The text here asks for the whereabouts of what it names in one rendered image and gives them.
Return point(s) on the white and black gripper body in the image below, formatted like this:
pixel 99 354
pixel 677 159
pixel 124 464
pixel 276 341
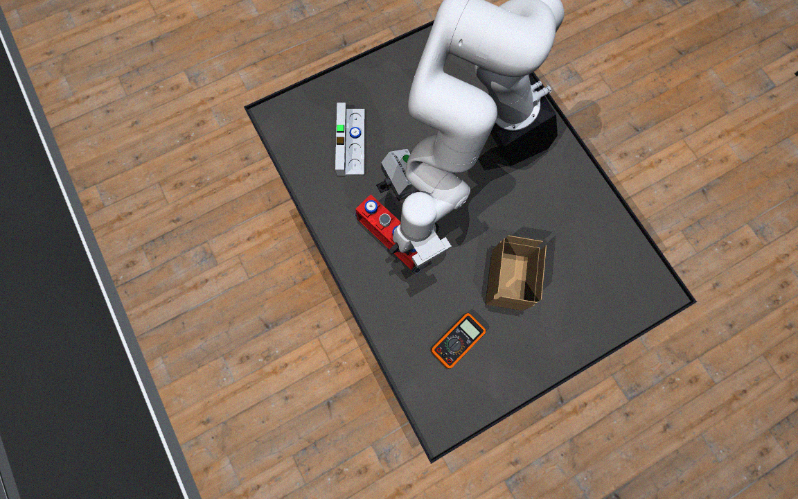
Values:
pixel 402 241

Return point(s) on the brown cardboard box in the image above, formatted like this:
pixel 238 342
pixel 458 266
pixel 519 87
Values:
pixel 516 273

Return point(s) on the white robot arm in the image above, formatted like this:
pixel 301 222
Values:
pixel 505 43

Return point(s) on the orange digital multimeter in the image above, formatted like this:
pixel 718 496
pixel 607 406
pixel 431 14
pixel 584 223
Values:
pixel 458 341

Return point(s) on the red tube rack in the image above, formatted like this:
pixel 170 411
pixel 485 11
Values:
pixel 384 234

